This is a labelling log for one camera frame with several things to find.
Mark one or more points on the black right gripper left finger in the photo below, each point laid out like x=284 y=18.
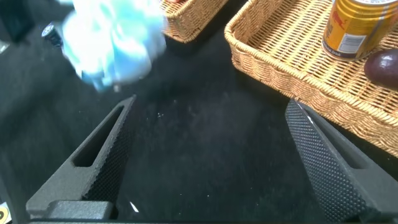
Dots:
x=77 y=186

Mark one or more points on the black table cloth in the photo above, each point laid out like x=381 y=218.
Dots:
x=202 y=140

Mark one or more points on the yellow drink can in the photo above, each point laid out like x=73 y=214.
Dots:
x=354 y=31

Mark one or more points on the purple eggplant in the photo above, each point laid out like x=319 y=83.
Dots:
x=384 y=68

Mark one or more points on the light blue bath loofah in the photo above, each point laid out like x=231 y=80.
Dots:
x=115 y=43

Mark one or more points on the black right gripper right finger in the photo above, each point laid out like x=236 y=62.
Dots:
x=342 y=186

